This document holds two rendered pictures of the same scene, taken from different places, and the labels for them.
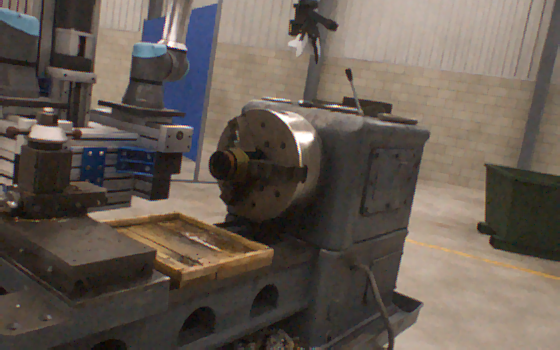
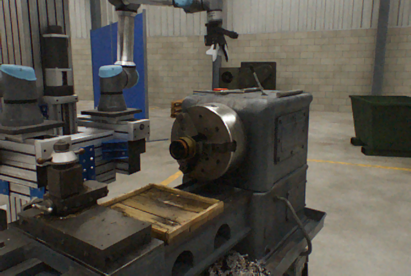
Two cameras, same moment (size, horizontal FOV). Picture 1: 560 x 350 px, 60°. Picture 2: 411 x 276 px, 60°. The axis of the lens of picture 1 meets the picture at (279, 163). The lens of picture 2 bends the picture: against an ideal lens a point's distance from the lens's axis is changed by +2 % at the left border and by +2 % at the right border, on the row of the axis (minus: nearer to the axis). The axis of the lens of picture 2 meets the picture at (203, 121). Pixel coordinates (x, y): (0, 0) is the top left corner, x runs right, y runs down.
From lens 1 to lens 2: 0.14 m
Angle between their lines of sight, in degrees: 1
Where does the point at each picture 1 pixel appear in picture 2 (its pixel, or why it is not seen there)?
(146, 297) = (151, 258)
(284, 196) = (223, 163)
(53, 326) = not seen: outside the picture
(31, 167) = (57, 182)
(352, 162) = (265, 131)
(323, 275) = (257, 210)
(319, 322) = (259, 242)
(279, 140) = (213, 125)
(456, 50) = (316, 15)
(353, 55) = (243, 31)
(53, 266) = (87, 250)
